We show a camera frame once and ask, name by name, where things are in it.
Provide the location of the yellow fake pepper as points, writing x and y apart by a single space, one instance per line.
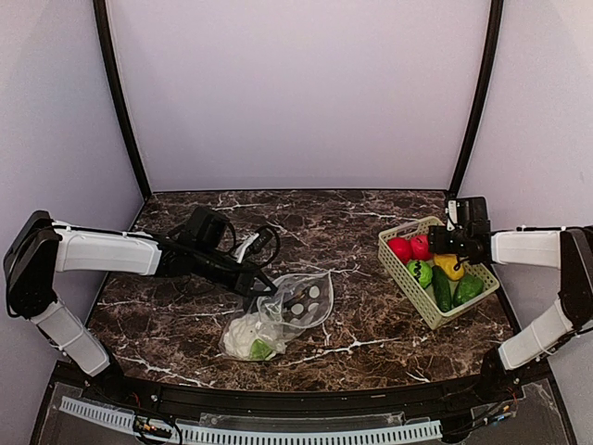
450 265

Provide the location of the red fake round fruit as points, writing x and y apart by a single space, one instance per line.
420 248

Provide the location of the green striped fake ball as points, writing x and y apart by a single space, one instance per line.
421 271

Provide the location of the white slotted cable duct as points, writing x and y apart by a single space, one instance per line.
226 429

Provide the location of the white fake cauliflower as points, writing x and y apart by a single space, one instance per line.
241 340

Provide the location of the green fake vegetable in basket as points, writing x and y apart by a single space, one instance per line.
469 287

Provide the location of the clear zip top bag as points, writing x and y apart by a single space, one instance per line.
276 327

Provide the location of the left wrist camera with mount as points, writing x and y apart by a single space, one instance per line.
256 242

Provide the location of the green fake cucumber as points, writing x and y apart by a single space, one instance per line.
441 287

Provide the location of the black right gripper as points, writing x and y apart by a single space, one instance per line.
437 241

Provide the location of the red fake apple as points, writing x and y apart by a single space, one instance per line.
401 248

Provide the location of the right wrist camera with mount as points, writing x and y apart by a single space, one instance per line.
458 212

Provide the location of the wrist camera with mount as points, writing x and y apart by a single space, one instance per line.
256 242
458 212

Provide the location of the pale green plastic basket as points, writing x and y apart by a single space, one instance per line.
423 299

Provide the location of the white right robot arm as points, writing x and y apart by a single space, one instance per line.
555 264

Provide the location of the black corner frame post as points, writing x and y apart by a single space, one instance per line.
479 96
117 96

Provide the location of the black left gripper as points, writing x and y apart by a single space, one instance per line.
244 280

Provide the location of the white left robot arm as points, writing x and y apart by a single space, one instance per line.
206 245

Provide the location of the black front rail with electronics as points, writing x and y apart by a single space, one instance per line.
527 411

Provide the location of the black right corner frame post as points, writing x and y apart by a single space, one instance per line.
479 96

